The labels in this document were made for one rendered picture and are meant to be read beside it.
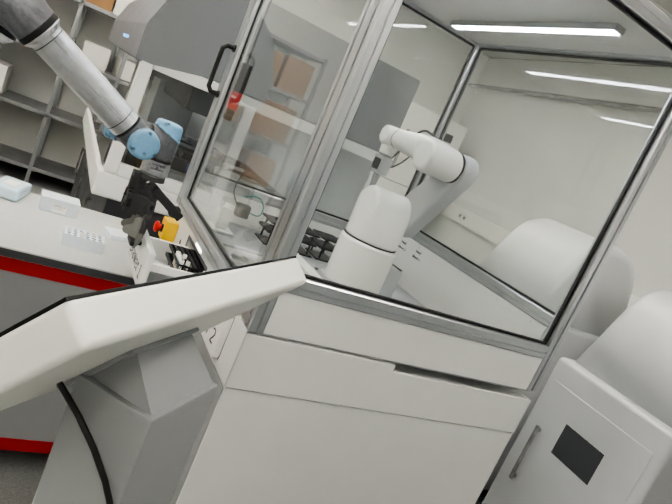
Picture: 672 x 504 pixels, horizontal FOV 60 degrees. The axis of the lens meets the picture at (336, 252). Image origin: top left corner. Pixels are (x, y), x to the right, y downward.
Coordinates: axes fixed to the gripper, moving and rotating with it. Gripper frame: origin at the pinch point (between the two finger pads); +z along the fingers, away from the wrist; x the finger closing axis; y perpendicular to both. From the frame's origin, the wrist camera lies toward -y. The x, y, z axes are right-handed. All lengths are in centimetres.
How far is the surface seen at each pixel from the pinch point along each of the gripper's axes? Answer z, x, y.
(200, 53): -57, -80, -14
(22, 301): 30.3, -11.2, 22.5
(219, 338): 3.3, 46.0, -16.0
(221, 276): -29, 98, 8
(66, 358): -24, 117, 25
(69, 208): 11, -54, 15
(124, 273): 14.5, -11.3, -2.0
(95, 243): 11.3, -23.2, 7.2
